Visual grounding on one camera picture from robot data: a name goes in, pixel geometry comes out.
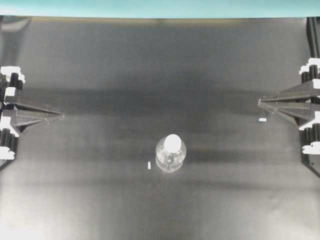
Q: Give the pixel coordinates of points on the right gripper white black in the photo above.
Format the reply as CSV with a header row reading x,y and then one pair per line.
x,y
306,114

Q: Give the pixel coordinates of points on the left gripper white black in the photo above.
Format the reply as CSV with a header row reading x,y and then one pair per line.
x,y
17,113

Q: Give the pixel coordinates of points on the white bottle cap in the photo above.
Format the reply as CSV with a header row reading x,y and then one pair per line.
x,y
172,143

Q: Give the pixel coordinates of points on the clear plastic bottle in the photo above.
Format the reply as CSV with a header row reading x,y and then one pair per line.
x,y
169,162

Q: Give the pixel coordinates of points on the black aluminium frame rail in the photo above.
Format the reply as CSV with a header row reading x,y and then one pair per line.
x,y
313,35

